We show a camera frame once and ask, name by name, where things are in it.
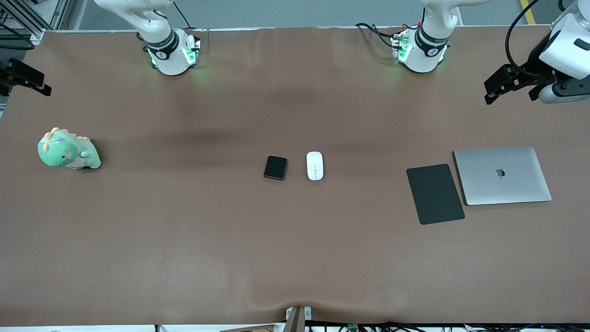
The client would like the white computer mouse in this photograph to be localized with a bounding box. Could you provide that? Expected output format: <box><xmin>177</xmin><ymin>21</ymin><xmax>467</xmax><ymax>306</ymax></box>
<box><xmin>307</xmin><ymin>151</ymin><xmax>324</xmax><ymax>181</ymax></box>

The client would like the small black phone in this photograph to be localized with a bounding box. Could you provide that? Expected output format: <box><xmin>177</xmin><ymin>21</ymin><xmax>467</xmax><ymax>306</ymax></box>
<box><xmin>264</xmin><ymin>156</ymin><xmax>288</xmax><ymax>181</ymax></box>

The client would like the black mouse pad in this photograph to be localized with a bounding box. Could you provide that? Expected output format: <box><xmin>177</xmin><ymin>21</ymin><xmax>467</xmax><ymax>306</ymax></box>
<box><xmin>406</xmin><ymin>164</ymin><xmax>466</xmax><ymax>225</ymax></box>

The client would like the green dinosaur plush toy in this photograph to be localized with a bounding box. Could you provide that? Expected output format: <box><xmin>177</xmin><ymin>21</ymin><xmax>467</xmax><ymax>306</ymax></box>
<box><xmin>37</xmin><ymin>127</ymin><xmax>102</xmax><ymax>170</ymax></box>

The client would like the silver closed laptop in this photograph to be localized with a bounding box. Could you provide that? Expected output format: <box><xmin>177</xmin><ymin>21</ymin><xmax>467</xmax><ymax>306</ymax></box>
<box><xmin>453</xmin><ymin>146</ymin><xmax>553</xmax><ymax>206</ymax></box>

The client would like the brown table cover mat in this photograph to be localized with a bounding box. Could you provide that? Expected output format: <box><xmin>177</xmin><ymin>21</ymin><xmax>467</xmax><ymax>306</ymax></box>
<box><xmin>0</xmin><ymin>25</ymin><xmax>590</xmax><ymax>327</ymax></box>

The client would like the metal table edge clamp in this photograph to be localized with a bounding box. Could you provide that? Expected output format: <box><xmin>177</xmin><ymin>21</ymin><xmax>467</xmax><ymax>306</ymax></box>
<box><xmin>285</xmin><ymin>306</ymin><xmax>313</xmax><ymax>332</ymax></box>

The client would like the black left arm wrist cable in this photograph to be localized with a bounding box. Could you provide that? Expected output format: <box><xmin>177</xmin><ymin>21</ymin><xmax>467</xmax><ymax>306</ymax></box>
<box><xmin>505</xmin><ymin>0</ymin><xmax>542</xmax><ymax>78</ymax></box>

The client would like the aluminium frame rack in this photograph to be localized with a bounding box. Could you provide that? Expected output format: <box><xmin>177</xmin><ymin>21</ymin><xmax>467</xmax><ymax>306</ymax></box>
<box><xmin>0</xmin><ymin>0</ymin><xmax>70</xmax><ymax>49</ymax></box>

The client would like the black left arm base cable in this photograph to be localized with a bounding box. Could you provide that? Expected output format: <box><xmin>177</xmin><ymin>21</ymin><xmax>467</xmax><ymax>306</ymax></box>
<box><xmin>355</xmin><ymin>22</ymin><xmax>418</xmax><ymax>49</ymax></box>

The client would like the black arm base cable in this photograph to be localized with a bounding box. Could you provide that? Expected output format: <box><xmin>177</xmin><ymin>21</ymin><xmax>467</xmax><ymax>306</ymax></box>
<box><xmin>172</xmin><ymin>0</ymin><xmax>192</xmax><ymax>30</ymax></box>
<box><xmin>355</xmin><ymin>22</ymin><xmax>418</xmax><ymax>49</ymax></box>

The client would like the black right arm base cable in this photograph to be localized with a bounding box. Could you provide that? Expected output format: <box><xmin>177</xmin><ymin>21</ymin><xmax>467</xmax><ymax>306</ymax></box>
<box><xmin>172</xmin><ymin>0</ymin><xmax>192</xmax><ymax>30</ymax></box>

